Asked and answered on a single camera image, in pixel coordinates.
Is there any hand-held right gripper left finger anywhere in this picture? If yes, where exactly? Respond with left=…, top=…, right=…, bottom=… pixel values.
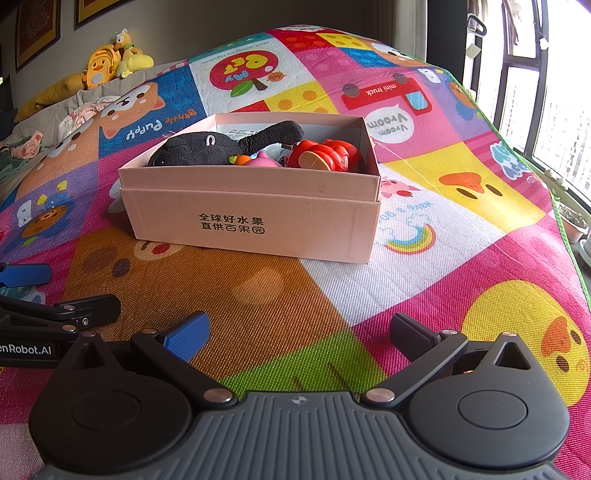
left=69, top=311, right=236, bottom=407

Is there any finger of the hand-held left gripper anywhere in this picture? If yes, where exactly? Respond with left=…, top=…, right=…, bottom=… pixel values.
left=0, top=263, right=51, bottom=291
left=0, top=294, right=122, bottom=333

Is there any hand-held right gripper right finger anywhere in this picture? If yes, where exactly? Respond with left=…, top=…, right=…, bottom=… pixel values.
left=365, top=313, right=539, bottom=407

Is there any pink cardboard box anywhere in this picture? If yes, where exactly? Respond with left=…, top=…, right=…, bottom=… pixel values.
left=117, top=113, right=382, bottom=265

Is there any black plush cat toy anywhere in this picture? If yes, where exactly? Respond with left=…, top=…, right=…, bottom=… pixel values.
left=148, top=120, right=305, bottom=167

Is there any pink toy pig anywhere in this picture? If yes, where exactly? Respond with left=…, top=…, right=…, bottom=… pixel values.
left=233, top=152, right=282, bottom=168

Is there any red toy figure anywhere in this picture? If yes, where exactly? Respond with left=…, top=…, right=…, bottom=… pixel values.
left=283, top=138, right=365, bottom=174

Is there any colourful cartoon play mat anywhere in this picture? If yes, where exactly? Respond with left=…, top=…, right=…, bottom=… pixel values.
left=0, top=25, right=591, bottom=480

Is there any floral crumpled cloth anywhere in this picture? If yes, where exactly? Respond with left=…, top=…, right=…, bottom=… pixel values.
left=9, top=130, right=44, bottom=160

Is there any crumpled pink white cloth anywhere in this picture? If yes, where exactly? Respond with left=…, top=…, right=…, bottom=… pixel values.
left=58, top=98, right=112, bottom=139

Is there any long yellow pillow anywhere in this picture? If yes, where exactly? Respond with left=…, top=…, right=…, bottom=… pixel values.
left=14, top=71, right=88, bottom=121

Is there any small white plant pot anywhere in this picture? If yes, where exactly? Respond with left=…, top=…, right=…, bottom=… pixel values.
left=554, top=200, right=589, bottom=243

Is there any orange yellow duck plush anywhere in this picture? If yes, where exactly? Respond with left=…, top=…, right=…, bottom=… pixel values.
left=83, top=46, right=122, bottom=89

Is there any yellow green plush toy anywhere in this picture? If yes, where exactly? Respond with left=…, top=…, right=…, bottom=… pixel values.
left=113, top=30, right=154, bottom=78

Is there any framed wall picture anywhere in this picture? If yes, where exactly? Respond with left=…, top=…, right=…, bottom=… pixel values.
left=16, top=0, right=62, bottom=70
left=75, top=0, right=130, bottom=25

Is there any dark window frame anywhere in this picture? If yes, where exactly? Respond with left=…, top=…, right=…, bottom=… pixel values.
left=499, top=0, right=591, bottom=199

